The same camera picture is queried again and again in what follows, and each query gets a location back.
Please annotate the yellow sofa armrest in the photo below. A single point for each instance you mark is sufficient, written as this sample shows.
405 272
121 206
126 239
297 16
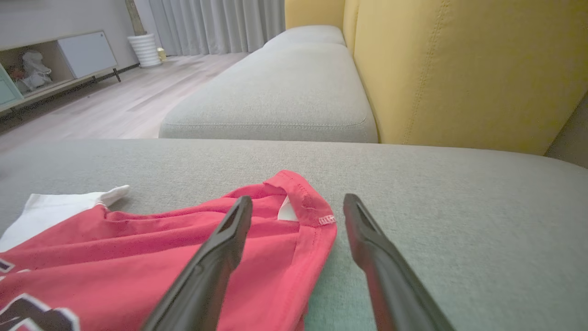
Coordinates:
312 13

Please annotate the brown plant trunk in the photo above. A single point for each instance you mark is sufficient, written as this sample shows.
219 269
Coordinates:
136 16

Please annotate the small red shelf toy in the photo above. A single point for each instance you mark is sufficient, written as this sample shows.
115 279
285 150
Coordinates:
17 74

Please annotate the white low TV cabinet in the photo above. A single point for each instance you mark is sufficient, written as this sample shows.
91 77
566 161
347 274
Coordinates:
87 53

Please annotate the grey sofa seat cushion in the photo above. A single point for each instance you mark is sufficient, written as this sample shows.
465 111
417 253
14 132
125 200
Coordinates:
308 34
285 92

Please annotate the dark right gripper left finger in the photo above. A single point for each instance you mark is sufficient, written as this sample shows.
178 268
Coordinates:
206 276

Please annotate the red jersey with black print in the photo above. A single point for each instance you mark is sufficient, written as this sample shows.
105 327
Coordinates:
115 266

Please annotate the grey pleated curtain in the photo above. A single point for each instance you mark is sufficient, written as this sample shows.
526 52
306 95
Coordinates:
216 25

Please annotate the white doll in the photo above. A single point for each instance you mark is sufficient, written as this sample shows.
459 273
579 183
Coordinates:
36 69

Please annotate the small yellow floor object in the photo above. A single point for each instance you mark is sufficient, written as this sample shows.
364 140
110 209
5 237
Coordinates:
162 54

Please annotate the white ribbed planter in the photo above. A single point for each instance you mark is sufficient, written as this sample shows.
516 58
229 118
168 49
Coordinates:
144 50

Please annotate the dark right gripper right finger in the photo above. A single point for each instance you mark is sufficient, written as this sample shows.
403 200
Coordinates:
390 285

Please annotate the yellow sofa backrest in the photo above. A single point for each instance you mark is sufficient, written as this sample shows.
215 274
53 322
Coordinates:
482 69
350 23

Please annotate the large grey sofa ottoman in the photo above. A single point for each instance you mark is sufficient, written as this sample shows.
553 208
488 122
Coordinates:
459 220

